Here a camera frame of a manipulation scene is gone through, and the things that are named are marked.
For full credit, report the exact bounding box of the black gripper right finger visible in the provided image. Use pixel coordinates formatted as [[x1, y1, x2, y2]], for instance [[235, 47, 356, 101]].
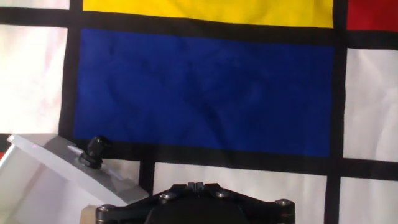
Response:
[[196, 182, 295, 224]]

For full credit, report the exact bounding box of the small wooden block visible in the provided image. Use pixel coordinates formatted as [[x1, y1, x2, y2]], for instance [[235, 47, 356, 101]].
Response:
[[79, 204, 99, 224]]

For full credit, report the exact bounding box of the black drawer knob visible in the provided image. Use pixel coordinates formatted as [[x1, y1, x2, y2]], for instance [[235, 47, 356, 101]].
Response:
[[77, 135, 113, 170]]

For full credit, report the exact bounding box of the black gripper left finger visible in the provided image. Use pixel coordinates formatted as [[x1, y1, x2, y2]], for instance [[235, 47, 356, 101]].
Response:
[[95, 182, 197, 224]]

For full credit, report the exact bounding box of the colour block tablecloth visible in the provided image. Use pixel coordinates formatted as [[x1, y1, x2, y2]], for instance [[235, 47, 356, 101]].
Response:
[[0, 0, 398, 224]]

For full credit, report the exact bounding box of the white drawer with black knob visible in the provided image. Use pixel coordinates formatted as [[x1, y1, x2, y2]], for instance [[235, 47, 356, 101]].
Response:
[[0, 133, 150, 224]]

